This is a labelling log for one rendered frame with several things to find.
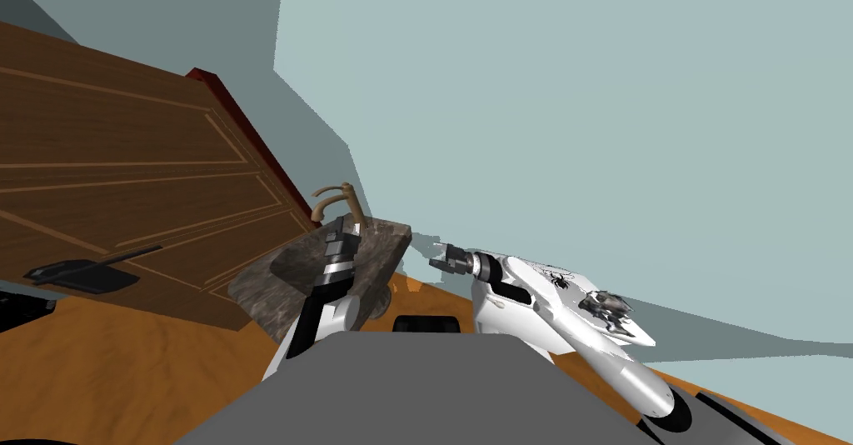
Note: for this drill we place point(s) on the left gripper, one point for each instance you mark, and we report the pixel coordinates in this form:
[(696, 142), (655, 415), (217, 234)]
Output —
[(341, 245)]

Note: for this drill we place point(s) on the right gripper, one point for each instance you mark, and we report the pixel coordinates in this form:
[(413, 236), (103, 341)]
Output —
[(460, 260)]

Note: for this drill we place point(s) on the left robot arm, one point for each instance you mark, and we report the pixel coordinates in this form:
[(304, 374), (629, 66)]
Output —
[(313, 315)]

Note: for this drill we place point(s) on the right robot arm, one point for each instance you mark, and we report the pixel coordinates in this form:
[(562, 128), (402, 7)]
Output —
[(600, 358)]

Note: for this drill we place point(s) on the brown faucet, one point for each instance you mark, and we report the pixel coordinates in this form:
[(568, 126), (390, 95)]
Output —
[(343, 198)]

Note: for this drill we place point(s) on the grey marble sink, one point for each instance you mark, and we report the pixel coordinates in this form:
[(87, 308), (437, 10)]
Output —
[(286, 285)]

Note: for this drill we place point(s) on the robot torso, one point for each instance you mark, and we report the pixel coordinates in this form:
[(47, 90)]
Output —
[(426, 392)]

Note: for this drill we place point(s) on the brown wooden door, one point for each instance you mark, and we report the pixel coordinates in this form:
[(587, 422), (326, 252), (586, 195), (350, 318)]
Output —
[(133, 165)]

